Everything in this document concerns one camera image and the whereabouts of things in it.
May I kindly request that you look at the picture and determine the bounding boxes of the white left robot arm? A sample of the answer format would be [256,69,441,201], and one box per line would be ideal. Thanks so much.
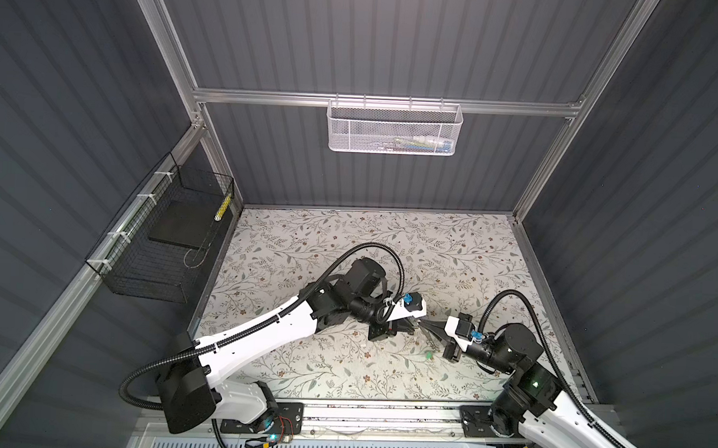
[156,258,427,434]

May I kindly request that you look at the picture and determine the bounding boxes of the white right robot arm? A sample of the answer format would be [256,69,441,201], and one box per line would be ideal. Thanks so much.
[420,317,637,448]

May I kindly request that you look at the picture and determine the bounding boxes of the items in white basket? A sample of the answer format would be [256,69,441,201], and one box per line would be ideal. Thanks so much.
[372,135,455,156]

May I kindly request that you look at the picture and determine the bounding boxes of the yellow marker in basket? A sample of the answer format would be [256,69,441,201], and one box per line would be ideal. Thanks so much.
[214,194,232,222]

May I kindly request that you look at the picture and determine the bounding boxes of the black pad in basket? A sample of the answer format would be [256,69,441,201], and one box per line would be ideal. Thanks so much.
[147,201,220,250]

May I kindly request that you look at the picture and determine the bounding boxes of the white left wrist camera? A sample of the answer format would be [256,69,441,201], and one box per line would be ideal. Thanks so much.
[387,292,427,323]

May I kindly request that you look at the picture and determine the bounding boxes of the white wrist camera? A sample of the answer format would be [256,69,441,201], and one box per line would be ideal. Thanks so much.
[446,312,483,353]
[387,292,427,323]

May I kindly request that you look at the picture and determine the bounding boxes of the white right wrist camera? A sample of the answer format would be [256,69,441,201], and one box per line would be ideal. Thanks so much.
[446,312,483,353]

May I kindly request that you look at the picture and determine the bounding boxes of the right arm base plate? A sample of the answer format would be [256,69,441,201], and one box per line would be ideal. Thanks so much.
[459,404,521,439]

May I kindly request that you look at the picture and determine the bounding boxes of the aluminium mounting rail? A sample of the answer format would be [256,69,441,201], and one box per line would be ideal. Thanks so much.
[138,388,622,448]

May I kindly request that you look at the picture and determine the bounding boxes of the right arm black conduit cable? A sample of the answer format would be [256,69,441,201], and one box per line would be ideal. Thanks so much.
[472,287,676,448]

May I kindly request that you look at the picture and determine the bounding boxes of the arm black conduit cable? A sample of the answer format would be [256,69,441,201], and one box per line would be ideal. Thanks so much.
[117,231,408,422]
[472,287,676,448]

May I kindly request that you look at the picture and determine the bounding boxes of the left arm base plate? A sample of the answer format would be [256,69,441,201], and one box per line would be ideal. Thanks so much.
[218,401,305,436]

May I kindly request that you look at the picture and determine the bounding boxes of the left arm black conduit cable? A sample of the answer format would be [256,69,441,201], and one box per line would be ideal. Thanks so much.
[117,231,408,422]

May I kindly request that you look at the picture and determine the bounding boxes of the white wire mesh basket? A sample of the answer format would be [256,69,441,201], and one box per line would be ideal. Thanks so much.
[326,99,464,157]

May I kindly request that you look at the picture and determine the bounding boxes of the black wire basket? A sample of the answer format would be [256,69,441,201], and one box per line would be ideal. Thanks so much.
[86,155,236,304]

